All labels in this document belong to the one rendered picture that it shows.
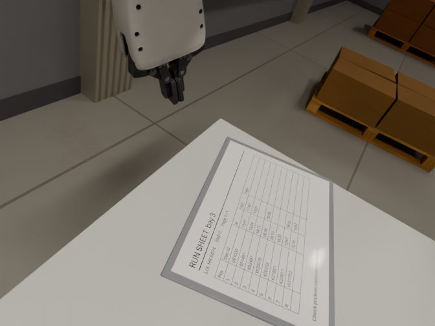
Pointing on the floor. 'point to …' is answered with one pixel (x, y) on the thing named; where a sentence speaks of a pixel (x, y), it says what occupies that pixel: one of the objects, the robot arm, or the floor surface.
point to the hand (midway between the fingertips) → (172, 86)
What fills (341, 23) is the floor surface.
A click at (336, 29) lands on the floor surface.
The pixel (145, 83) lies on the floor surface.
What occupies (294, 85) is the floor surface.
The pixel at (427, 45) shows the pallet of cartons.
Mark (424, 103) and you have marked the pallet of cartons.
